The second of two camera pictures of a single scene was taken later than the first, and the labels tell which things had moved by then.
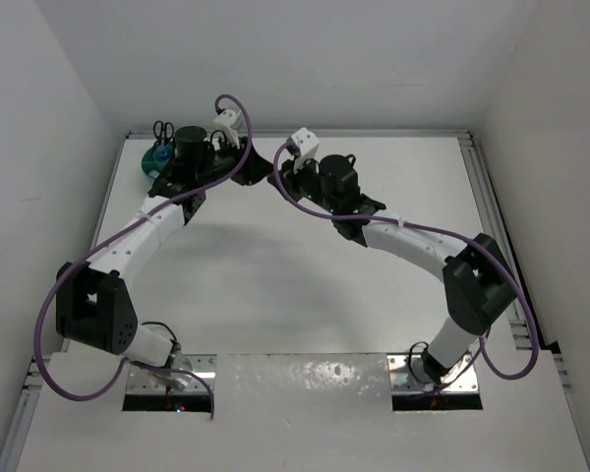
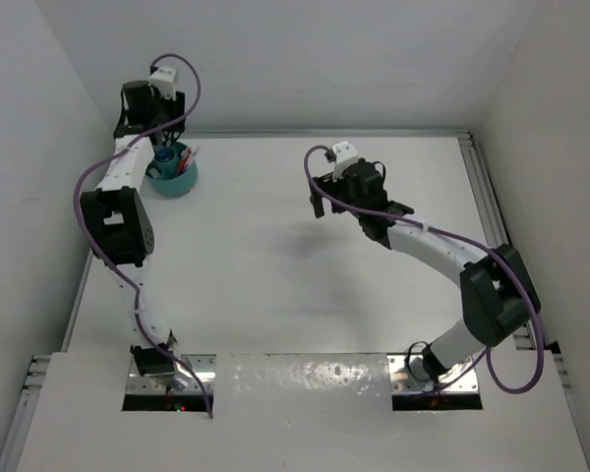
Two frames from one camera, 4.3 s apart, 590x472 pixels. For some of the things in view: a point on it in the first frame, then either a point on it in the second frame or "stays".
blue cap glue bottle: x=164 y=154 stays
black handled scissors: x=219 y=139 -> x=167 y=137
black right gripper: x=290 y=178 -> x=327 y=185
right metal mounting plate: x=402 y=380 stays
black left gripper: x=254 y=168 -> x=173 y=106
